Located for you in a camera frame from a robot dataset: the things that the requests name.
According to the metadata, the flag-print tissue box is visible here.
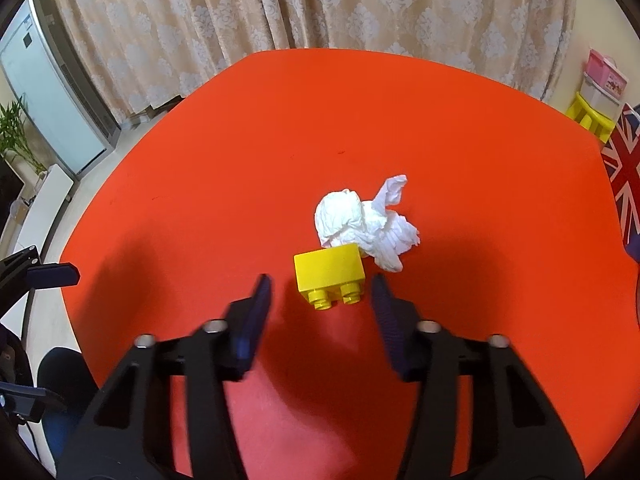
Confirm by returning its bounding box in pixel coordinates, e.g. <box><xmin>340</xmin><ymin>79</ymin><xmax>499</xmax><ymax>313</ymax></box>
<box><xmin>600</xmin><ymin>103</ymin><xmax>640</xmax><ymax>246</ymax></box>

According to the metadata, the white low cabinet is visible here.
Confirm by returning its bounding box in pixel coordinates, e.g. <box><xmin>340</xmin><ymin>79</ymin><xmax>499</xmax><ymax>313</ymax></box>
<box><xmin>0</xmin><ymin>162</ymin><xmax>76</xmax><ymax>261</ymax></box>

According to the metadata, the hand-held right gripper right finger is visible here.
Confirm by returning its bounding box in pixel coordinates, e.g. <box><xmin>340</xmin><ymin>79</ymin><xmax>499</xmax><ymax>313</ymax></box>
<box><xmin>371</xmin><ymin>274</ymin><xmax>586</xmax><ymax>480</ymax></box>

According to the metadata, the pink storage box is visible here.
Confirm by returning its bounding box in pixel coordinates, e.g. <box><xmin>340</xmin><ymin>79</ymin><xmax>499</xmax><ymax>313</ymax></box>
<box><xmin>582</xmin><ymin>49</ymin><xmax>630</xmax><ymax>126</ymax></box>

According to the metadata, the yellow toy brick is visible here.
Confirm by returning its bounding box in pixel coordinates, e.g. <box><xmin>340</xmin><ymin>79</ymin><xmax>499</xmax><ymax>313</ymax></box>
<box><xmin>293</xmin><ymin>242</ymin><xmax>367</xmax><ymax>311</ymax></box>

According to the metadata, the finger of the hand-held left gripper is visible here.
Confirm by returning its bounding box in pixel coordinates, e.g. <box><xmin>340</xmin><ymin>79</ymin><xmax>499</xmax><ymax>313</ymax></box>
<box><xmin>0</xmin><ymin>245</ymin><xmax>81</xmax><ymax>321</ymax></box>
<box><xmin>0</xmin><ymin>380</ymin><xmax>68</xmax><ymax>426</ymax></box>

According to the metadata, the crumpled white tissue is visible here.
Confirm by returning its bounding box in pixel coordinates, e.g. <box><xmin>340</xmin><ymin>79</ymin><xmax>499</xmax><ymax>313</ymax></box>
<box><xmin>314</xmin><ymin>175</ymin><xmax>421</xmax><ymax>272</ymax></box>

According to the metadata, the beige patterned curtain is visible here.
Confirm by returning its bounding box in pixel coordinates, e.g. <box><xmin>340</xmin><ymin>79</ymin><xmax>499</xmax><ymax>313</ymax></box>
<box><xmin>50</xmin><ymin>0</ymin><xmax>586</xmax><ymax>126</ymax></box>

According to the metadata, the green potted plant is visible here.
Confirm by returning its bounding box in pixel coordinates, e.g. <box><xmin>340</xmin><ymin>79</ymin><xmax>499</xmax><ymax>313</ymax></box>
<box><xmin>0</xmin><ymin>100</ymin><xmax>43</xmax><ymax>173</ymax></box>

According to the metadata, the yellow plastic stool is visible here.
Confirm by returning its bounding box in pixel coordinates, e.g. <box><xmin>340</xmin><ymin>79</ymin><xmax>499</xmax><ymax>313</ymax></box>
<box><xmin>566</xmin><ymin>91</ymin><xmax>617</xmax><ymax>143</ymax></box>

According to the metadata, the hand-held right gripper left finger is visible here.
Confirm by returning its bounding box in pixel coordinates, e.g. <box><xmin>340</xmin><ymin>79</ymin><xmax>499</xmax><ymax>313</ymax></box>
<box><xmin>55</xmin><ymin>273</ymin><xmax>274</xmax><ymax>480</ymax></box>

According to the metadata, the white standing air conditioner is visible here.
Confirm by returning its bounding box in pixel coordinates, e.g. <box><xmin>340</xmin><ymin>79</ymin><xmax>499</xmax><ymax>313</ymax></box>
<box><xmin>0</xmin><ymin>0</ymin><xmax>122</xmax><ymax>181</ymax></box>

